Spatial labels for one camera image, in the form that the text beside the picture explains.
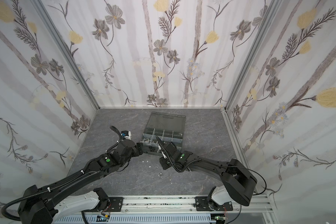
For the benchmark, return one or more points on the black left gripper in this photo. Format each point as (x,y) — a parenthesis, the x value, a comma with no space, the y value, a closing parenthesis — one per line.
(138,149)

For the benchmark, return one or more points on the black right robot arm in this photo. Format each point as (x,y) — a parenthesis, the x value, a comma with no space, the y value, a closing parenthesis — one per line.
(239,182)

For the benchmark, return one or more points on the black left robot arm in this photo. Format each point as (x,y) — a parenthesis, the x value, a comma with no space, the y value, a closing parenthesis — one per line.
(40,205)

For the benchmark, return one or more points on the clear plastic organizer box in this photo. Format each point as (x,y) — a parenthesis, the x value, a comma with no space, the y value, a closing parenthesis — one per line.
(168,127)

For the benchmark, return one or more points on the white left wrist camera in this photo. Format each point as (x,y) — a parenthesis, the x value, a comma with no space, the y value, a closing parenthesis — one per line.
(126,135)

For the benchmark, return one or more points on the white slotted cable duct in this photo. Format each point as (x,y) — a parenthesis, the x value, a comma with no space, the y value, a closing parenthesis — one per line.
(138,219)

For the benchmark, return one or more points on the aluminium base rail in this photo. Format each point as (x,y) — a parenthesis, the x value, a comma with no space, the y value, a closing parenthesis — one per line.
(258,212)

